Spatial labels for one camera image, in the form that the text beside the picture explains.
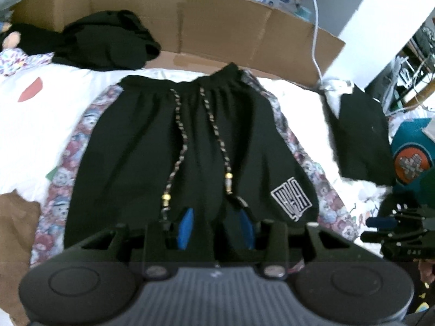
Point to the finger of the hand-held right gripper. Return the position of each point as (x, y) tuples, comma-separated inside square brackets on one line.
[(377, 237), (380, 222)]

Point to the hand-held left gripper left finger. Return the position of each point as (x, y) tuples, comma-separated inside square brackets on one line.
[(186, 227)]

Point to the folded black garment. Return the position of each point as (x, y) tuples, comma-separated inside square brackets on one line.
[(363, 135)]

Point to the crumpled black garment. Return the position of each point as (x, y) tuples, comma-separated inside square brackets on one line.
[(102, 40)]

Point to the floral patterned cloth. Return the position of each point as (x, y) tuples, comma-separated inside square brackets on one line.
[(20, 61)]

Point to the white folded garment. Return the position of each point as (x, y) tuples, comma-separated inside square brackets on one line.
[(336, 86)]

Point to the pale beige bundle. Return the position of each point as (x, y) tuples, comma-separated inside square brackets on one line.
[(429, 125)]

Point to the cream bear-print blanket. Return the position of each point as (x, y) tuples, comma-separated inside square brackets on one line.
[(40, 135)]

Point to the round wooden table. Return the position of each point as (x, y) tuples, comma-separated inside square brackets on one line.
[(418, 96)]

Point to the teddy bear in blue shirt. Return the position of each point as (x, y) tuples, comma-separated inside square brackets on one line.
[(10, 40)]

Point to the brown cardboard sheet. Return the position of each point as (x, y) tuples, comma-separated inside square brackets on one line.
[(221, 23)]

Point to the dark flat cloth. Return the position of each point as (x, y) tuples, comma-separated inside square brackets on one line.
[(37, 39)]

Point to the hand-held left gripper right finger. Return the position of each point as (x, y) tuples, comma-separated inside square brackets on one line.
[(243, 227)]

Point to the black shorts with bear-print sides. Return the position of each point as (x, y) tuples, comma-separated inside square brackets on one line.
[(142, 149)]

